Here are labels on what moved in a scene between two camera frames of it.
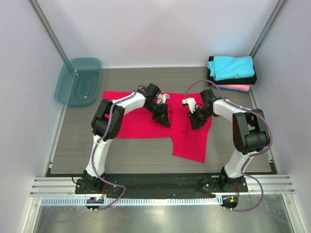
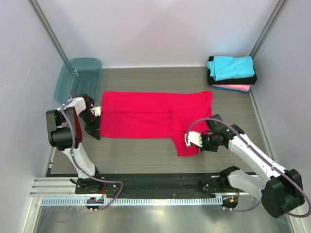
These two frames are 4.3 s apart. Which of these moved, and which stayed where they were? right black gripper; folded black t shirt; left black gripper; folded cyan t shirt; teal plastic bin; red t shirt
Moved: left black gripper; right black gripper
Stayed: folded cyan t shirt; folded black t shirt; red t shirt; teal plastic bin
